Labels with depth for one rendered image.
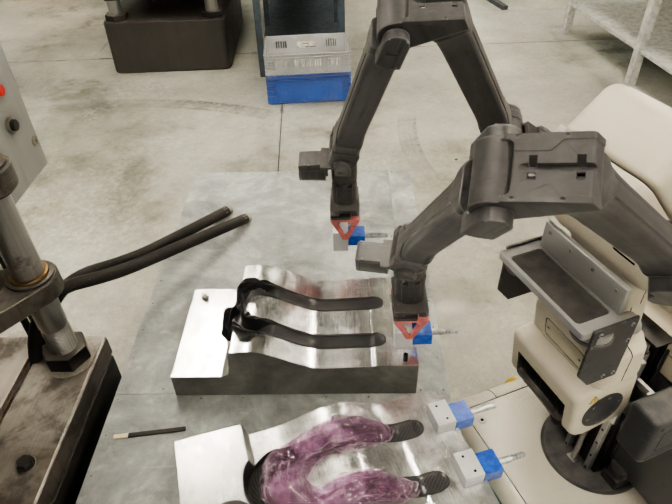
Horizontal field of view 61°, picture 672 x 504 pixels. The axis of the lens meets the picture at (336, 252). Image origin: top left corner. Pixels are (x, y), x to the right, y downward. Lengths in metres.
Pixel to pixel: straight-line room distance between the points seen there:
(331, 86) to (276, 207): 2.57
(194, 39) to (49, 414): 3.88
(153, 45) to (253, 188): 3.26
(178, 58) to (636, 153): 4.31
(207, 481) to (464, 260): 2.02
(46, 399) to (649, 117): 1.26
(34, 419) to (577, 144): 1.15
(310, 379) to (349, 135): 0.49
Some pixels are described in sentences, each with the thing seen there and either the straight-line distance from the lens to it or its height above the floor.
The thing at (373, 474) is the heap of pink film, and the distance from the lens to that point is 1.00.
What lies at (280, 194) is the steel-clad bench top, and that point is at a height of 0.80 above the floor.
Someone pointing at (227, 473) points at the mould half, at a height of 0.91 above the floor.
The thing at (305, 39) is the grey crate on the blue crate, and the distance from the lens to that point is 4.50.
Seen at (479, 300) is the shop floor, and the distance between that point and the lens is 2.61.
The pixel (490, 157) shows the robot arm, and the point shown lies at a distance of 0.62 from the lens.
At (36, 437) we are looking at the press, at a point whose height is 0.79.
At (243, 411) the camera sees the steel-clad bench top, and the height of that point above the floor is 0.80.
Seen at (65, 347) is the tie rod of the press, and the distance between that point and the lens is 1.39.
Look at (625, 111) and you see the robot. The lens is 1.04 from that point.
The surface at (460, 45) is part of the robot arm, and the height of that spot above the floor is 1.47.
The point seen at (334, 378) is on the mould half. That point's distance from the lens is 1.18.
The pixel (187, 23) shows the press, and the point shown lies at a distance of 4.87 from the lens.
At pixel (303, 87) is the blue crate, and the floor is 0.12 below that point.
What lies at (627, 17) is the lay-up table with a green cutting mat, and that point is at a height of 0.26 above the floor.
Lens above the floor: 1.78
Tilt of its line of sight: 39 degrees down
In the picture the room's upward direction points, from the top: 2 degrees counter-clockwise
